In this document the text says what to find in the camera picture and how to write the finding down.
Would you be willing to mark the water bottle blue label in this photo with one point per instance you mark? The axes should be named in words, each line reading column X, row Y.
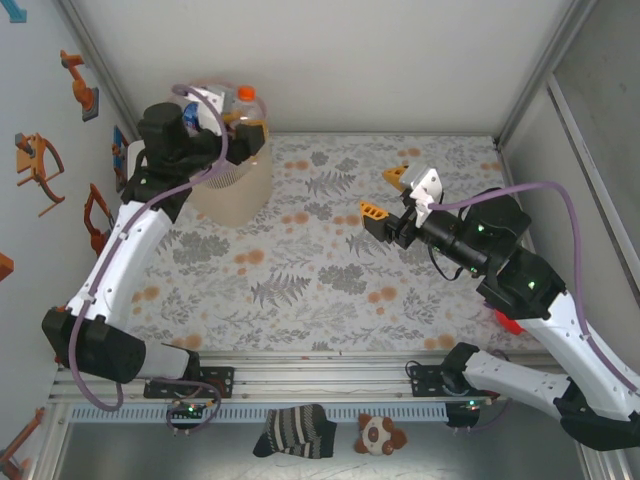
column 192, row 114

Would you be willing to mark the clear bottle orange label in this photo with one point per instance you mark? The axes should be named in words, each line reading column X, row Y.
column 246, row 93

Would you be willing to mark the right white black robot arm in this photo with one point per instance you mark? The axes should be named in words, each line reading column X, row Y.
column 515, row 380

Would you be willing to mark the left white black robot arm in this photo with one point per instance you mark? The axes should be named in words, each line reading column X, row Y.
column 120, row 260

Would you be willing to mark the beige bin with pink liner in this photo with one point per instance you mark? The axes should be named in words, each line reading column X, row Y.
column 240, row 200

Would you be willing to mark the white box with brown slot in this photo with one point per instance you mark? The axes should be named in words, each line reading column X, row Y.
column 132, row 152

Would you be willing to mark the red plastic toy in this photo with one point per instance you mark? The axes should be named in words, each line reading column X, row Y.
column 509, row 325

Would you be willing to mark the small circuit board with LEDs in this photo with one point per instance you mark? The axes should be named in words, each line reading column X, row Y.
column 472, row 403
column 189, row 410

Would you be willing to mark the brown white plush toy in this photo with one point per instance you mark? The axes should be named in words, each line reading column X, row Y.
column 377, row 435

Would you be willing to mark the striped black beige sock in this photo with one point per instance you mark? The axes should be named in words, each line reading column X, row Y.
column 295, row 430

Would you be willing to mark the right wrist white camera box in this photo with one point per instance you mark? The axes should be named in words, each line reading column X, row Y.
column 425, row 186

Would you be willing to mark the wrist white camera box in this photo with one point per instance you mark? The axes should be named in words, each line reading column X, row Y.
column 425, row 186
column 210, row 97

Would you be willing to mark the blue orange wall sticker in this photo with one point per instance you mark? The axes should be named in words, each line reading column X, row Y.
column 118, row 145

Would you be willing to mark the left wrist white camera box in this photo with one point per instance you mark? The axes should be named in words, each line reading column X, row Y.
column 210, row 97

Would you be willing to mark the aluminium frame post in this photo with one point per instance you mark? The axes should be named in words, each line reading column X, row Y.
column 102, row 65
column 545, row 65

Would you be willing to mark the orange frame wall sticker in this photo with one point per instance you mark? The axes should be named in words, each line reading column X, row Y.
column 27, row 162

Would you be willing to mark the aluminium extrusion rail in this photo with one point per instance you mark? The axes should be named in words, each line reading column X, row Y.
column 320, row 380

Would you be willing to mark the orange block wall sticker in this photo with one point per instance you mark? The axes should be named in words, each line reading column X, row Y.
column 5, row 267

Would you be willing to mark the teal wall sticker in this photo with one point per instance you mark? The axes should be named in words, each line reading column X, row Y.
column 19, row 12

